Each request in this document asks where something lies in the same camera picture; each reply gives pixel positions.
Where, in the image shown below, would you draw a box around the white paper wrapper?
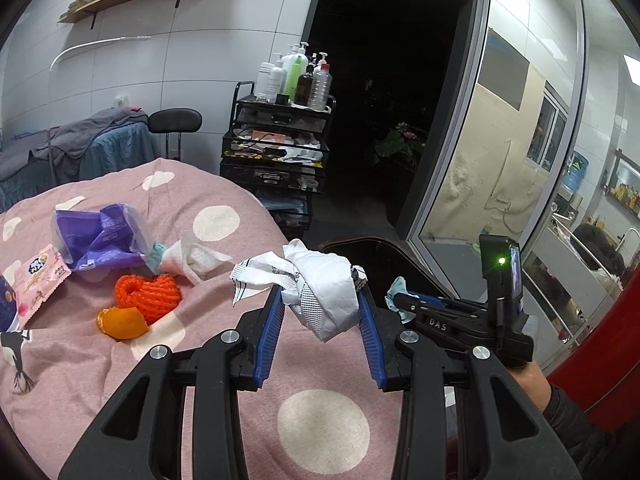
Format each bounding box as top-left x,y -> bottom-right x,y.
230,238 -> 368,342

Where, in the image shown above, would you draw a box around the white tissue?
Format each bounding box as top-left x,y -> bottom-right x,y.
158,232 -> 232,285

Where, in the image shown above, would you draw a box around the orange foam fruit net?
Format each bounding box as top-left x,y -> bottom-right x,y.
114,274 -> 182,325

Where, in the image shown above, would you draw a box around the orange peel piece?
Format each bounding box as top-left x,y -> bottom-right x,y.
96,307 -> 149,340

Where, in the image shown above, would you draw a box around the purple plastic bag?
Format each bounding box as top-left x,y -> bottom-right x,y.
51,204 -> 154,272

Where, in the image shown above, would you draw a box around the pink snack wrapper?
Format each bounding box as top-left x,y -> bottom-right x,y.
3,245 -> 72,330

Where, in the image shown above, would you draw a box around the blue paper cup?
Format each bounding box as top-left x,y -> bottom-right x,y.
0,275 -> 24,333

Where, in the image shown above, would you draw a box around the brown trash bin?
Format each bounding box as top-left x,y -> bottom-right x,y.
319,235 -> 454,308

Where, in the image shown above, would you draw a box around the person's right hand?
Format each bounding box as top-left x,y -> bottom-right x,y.
508,362 -> 552,413

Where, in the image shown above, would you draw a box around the pink polka dot bedspread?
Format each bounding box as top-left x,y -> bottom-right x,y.
1,159 -> 401,479

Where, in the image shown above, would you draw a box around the potted plant pink flowers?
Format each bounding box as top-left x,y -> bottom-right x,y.
375,122 -> 425,165

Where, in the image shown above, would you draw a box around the black mesh trolley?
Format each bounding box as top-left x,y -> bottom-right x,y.
219,81 -> 331,240

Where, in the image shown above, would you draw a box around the clear bottle red cap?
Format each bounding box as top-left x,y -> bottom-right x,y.
307,62 -> 332,112

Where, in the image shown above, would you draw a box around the dark brown bottle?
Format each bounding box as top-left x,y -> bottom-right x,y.
294,64 -> 314,106

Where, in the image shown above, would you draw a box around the white pump bottle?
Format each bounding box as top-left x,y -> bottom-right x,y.
265,55 -> 288,103

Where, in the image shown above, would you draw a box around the massage bed grey blue covers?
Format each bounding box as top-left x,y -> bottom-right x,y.
1,107 -> 156,211

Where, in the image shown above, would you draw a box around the green pump bottle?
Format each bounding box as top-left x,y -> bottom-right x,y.
284,53 -> 308,102

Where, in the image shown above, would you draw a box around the white arc floor lamp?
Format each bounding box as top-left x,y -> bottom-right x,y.
49,35 -> 152,72

